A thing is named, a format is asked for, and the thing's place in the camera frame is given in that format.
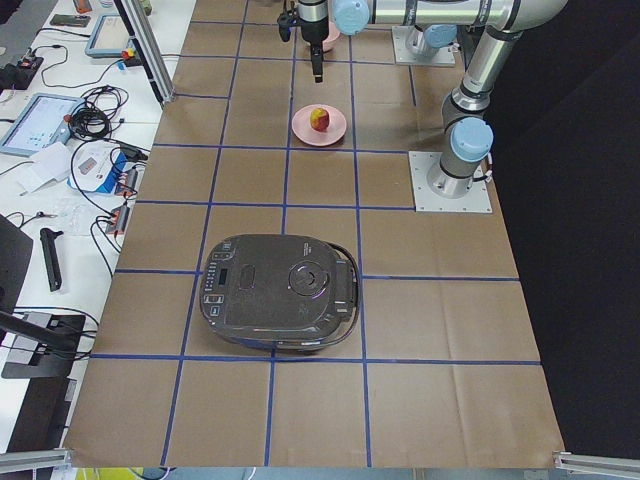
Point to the blue white box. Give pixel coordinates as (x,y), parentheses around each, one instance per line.
(96,167)

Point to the dark rice cooker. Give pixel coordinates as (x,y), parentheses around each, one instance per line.
(282,292)

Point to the black tool bar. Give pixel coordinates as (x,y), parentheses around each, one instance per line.
(47,239)

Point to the aluminium frame post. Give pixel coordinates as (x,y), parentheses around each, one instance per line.
(145,44)

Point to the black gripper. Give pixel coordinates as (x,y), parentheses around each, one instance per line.
(313,29)

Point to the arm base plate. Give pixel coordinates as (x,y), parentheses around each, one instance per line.
(424,45)
(436,192)

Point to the pink plate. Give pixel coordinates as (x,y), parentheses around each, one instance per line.
(301,127)

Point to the teach pendant tablet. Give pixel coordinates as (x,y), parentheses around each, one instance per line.
(109,38)
(41,124)

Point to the teach pendant tablet near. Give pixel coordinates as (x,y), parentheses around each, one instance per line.
(41,124)

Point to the black monitor stand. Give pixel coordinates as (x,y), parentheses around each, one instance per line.
(45,344)

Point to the teach pendant tablet far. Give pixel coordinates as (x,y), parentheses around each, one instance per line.
(109,38)

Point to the pink bowl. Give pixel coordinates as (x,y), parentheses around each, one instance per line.
(333,35)

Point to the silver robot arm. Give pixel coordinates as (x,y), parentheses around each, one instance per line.
(468,137)

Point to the red yellow apple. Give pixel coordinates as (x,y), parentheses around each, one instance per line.
(319,119)

